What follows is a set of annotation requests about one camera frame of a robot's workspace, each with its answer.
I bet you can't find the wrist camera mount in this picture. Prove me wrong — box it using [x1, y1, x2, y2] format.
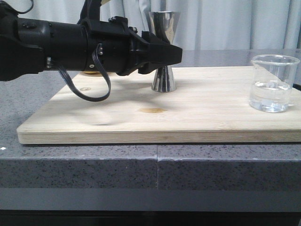
[77, 0, 109, 24]

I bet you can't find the grey curtain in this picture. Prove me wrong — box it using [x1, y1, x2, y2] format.
[0, 0, 301, 51]

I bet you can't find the clear glass beaker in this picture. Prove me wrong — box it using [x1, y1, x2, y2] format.
[249, 55, 301, 113]

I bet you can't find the steel double jigger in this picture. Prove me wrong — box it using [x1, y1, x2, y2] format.
[149, 11, 180, 93]

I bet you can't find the yellow lemon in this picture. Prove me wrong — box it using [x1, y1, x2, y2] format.
[82, 71, 101, 75]

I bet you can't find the black flat ribbon cable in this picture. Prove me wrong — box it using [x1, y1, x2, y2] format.
[57, 43, 111, 102]

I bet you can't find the wooden cutting board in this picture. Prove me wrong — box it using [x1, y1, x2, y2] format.
[17, 66, 301, 144]

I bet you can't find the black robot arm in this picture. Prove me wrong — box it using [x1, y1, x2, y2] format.
[0, 0, 182, 81]

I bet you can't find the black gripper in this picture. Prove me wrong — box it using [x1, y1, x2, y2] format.
[81, 16, 182, 76]

